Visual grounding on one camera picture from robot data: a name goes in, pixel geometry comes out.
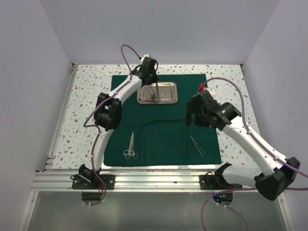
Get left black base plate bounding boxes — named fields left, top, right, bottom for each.
left=70, top=174, right=115, bottom=190

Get green surgical cloth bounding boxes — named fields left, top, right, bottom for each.
left=103, top=74, right=221, bottom=167

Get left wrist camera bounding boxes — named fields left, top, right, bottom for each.
left=140, top=54, right=151, bottom=63

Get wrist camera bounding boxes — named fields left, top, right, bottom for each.
left=140, top=54, right=151, bottom=63
left=204, top=88, right=216, bottom=96

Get aluminium rail frame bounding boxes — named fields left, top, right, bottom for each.
left=19, top=63, right=295, bottom=231

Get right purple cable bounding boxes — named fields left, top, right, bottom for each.
left=201, top=77, right=308, bottom=231

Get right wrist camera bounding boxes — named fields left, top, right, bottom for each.
left=204, top=88, right=216, bottom=96

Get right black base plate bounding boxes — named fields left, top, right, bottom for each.
left=199, top=174, right=243, bottom=190

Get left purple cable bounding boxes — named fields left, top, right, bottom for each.
left=83, top=44, right=142, bottom=206

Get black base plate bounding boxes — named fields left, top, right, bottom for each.
left=199, top=174, right=243, bottom=190
left=70, top=174, right=115, bottom=190

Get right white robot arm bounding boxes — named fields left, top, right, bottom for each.
left=186, top=90, right=300, bottom=201

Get thin steel tweezers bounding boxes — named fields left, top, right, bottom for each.
left=190, top=135, right=205, bottom=157

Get purple cable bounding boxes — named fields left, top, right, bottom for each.
left=83, top=44, right=142, bottom=206
left=201, top=77, right=308, bottom=231

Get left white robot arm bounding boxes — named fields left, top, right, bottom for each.
left=78, top=56, right=159, bottom=189

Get stainless steel instrument tray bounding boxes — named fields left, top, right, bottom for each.
left=137, top=81, right=178, bottom=104

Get steel forceps with ring handles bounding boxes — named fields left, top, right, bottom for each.
left=123, top=131, right=139, bottom=160

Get steel surgical instruments pile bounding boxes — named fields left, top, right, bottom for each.
left=145, top=83, right=161, bottom=103

